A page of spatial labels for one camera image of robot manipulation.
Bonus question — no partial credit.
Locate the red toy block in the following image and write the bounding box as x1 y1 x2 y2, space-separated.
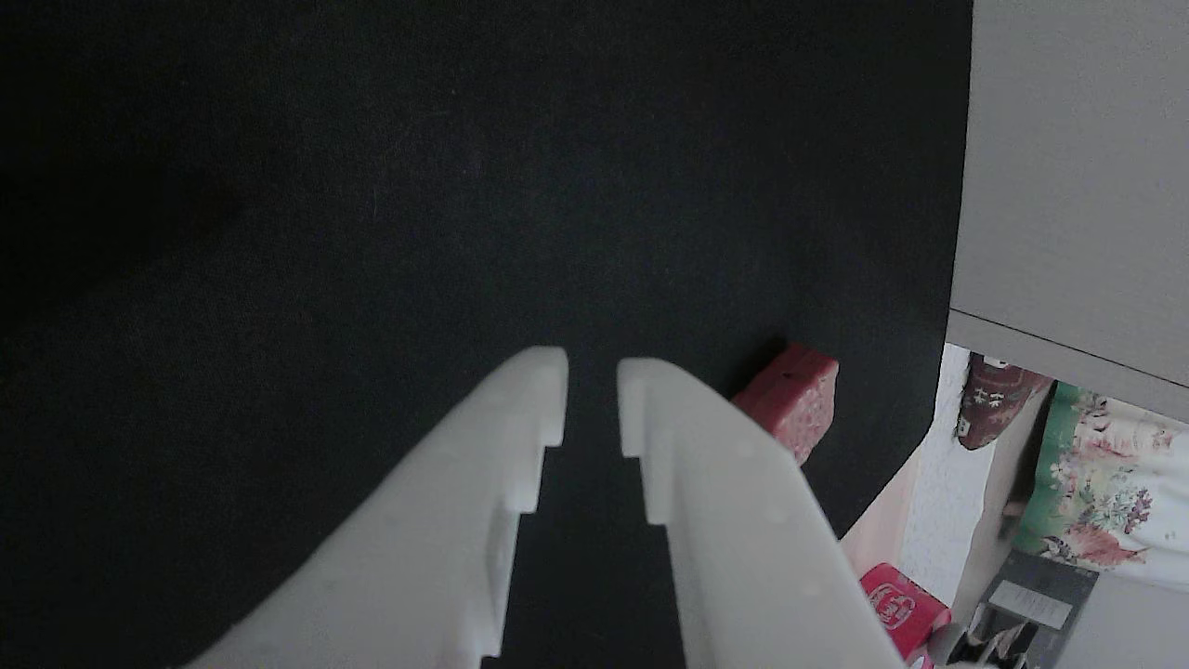
732 342 840 466

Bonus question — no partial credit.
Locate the dark red bag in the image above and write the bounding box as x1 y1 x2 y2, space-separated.
957 353 1055 452

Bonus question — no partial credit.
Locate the black box with label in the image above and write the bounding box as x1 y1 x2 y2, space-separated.
961 548 1102 669

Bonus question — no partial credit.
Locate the black desk mat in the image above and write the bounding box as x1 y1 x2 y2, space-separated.
0 0 973 669

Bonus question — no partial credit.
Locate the floral patterned cloth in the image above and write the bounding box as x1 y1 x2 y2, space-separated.
1013 381 1189 596

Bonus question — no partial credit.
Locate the pale grey door panel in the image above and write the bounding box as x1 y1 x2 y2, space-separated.
947 0 1189 424

